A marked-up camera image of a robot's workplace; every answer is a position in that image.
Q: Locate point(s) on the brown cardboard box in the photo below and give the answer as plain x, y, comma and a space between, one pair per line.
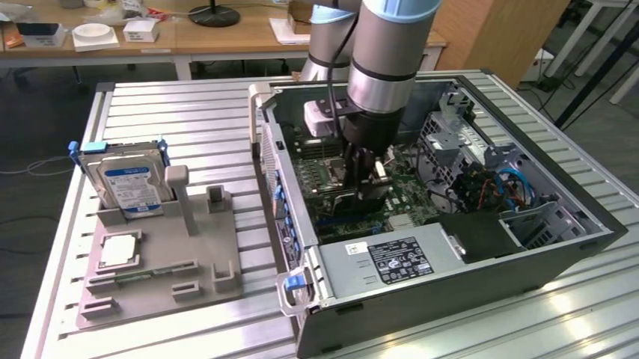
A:
298, 9

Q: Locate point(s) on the blue case latch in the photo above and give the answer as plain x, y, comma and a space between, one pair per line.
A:
292, 283

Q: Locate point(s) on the CPU socket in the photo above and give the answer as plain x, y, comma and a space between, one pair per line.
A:
333, 172

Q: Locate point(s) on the metal disk bay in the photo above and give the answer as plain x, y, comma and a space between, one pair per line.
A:
444, 149

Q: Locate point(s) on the green motherboard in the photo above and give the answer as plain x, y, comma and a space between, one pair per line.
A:
409, 194

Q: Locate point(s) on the grey power supply unit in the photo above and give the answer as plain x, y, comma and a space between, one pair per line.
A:
344, 273

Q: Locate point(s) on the white paper stack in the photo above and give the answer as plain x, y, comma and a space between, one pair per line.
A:
289, 33

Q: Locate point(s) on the grey parts rack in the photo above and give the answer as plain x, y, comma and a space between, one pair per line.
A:
164, 261

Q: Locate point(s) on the black slanted pole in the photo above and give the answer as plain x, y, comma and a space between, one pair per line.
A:
593, 75

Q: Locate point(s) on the wooden cabinet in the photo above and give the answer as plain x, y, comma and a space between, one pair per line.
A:
499, 37

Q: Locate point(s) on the green RAM stick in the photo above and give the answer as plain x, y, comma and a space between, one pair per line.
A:
134, 276

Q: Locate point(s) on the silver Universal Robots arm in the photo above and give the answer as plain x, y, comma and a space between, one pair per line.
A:
384, 56

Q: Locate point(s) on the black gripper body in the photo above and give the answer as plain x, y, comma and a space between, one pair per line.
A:
370, 129

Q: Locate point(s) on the small white box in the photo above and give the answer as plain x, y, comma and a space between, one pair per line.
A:
140, 31

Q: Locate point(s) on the hard disk in blue carrier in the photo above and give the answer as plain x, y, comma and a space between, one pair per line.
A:
126, 183

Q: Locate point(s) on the white desk frame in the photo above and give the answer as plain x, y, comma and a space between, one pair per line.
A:
579, 37

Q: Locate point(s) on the graphics card with black fan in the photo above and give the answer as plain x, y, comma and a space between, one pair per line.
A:
366, 203

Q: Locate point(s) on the white round part on box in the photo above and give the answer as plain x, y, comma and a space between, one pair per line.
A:
94, 37

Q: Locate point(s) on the silver CPU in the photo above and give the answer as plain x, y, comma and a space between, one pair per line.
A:
118, 250

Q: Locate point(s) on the black open PC case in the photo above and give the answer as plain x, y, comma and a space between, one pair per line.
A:
449, 299

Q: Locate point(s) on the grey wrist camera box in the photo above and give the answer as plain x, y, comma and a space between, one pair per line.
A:
318, 119

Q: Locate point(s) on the orange object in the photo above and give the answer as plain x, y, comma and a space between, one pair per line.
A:
13, 40

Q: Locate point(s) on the black plastic shroud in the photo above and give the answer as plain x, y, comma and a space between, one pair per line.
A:
479, 232

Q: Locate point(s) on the wooden desk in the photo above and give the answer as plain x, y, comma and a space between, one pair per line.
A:
224, 37

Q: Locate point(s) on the white box with black top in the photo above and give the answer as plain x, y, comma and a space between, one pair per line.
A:
40, 35

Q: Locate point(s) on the black lamp base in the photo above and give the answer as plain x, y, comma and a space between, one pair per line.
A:
214, 16

